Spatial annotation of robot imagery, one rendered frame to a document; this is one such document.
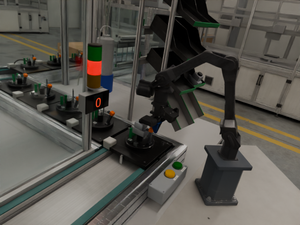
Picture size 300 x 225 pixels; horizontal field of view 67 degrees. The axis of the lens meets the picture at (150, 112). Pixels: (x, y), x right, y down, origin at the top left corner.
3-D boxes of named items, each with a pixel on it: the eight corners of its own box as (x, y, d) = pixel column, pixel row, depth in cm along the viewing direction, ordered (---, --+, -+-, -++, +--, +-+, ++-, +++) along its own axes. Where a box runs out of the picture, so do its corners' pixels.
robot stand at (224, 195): (238, 205, 95) (253, 167, 87) (205, 206, 92) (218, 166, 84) (223, 181, 108) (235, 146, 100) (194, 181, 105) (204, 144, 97)
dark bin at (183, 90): (193, 91, 120) (201, 81, 116) (178, 95, 111) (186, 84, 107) (160, 57, 130) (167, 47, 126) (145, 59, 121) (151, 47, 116)
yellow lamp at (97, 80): (103, 86, 86) (103, 74, 84) (93, 89, 83) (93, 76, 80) (93, 83, 89) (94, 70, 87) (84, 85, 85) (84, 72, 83)
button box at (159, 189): (185, 177, 101) (188, 165, 98) (161, 206, 84) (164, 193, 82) (171, 169, 104) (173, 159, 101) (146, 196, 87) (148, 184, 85)
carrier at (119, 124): (131, 128, 124) (134, 107, 119) (100, 145, 105) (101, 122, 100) (99, 113, 135) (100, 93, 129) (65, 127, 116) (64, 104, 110)
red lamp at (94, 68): (103, 73, 84) (104, 60, 82) (93, 76, 80) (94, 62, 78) (94, 70, 87) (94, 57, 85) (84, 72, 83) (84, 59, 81)
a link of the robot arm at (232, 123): (239, 53, 80) (220, 54, 83) (239, 56, 74) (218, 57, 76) (237, 135, 91) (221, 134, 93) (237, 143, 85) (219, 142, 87)
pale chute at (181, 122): (189, 125, 128) (194, 122, 125) (175, 131, 119) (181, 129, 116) (168, 81, 131) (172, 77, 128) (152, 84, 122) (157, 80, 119)
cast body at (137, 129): (148, 134, 105) (150, 120, 103) (143, 137, 102) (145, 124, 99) (134, 127, 109) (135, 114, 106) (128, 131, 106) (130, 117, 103)
